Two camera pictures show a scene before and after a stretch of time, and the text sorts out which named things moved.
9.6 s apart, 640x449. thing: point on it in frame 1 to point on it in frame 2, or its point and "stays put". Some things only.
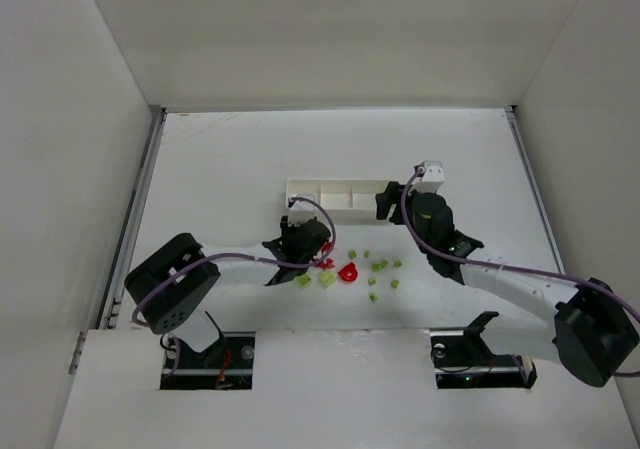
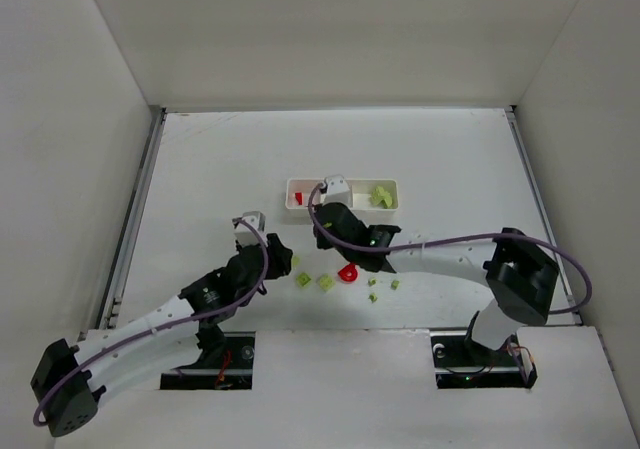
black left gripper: (316, 248) to (279, 257)
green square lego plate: (304, 281) stays put
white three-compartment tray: (345, 200) stays put
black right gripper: (395, 203) to (329, 221)
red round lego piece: (348, 273) stays put
